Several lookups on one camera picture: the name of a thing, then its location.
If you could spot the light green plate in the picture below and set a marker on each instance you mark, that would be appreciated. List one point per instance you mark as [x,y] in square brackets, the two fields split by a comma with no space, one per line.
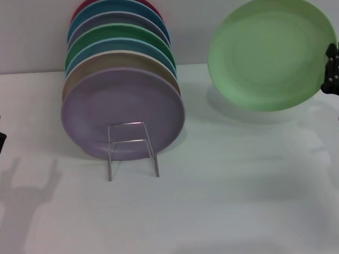
[268,54]

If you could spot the lavender plate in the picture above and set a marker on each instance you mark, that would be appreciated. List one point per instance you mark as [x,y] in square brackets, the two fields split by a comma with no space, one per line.
[113,107]

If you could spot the beige plate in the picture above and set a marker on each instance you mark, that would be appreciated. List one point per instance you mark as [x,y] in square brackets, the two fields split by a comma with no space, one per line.
[102,65]

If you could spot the light blue plate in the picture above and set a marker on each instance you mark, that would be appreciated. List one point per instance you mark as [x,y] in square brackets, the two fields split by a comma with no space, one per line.
[107,46]

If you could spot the dark green plate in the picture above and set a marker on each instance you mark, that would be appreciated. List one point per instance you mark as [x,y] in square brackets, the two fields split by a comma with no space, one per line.
[109,31]

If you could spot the grey purple plate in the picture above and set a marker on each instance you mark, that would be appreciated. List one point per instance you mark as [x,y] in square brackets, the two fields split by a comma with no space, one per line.
[114,18]

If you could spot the teal blue plate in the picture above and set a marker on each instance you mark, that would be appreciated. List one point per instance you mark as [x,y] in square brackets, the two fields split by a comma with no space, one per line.
[113,5]

